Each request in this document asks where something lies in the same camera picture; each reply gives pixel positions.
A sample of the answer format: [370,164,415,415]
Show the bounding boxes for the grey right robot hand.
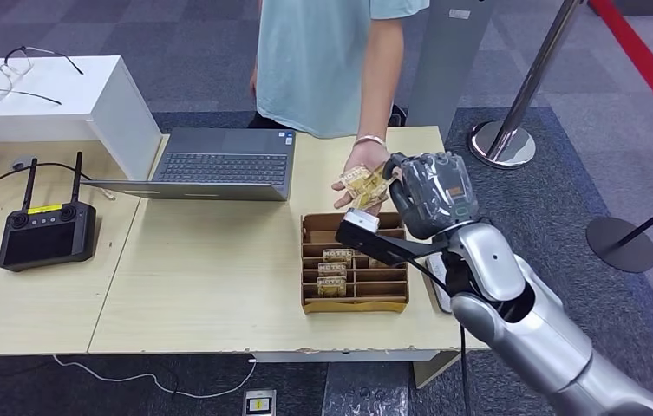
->
[383,152,480,241]

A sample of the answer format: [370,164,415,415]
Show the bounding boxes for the person's left hand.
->
[330,140,394,217]

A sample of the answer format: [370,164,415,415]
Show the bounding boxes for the wooden card organizer box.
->
[300,211,410,315]

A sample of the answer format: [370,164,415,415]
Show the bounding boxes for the person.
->
[247,0,431,140]

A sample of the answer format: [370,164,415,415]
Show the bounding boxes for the grey card reader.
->
[424,252,457,315]

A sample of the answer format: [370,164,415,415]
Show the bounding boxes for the grey laptop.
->
[81,127,297,203]

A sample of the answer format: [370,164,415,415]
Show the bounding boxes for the grey standing panel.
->
[404,0,497,142]

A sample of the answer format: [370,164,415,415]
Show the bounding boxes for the wooden table leg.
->
[412,348,464,389]

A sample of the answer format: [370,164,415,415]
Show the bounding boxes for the black stanchion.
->
[584,185,653,275]

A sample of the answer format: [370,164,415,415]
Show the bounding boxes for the plastic wrapped dark panel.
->
[320,361,411,416]

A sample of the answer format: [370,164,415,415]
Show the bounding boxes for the white box riser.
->
[0,55,163,182]

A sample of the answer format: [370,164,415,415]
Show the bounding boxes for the red barrier belt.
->
[589,0,653,143]

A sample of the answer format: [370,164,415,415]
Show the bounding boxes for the black rimmed eyeglasses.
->
[0,45,85,107]

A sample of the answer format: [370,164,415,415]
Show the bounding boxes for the black remote controller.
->
[0,151,98,273]

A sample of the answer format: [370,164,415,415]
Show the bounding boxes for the floor socket device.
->
[242,387,278,416]

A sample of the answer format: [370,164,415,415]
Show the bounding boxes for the pale bracelet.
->
[353,134,389,150]

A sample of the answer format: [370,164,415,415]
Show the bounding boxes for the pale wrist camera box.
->
[341,209,382,234]

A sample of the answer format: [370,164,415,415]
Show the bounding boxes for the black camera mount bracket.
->
[334,220,454,269]

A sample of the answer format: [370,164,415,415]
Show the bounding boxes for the chrome stanchion post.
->
[467,0,585,170]

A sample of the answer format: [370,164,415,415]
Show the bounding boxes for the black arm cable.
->
[405,258,472,416]

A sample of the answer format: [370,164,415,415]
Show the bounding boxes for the white floor cable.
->
[52,354,258,400]

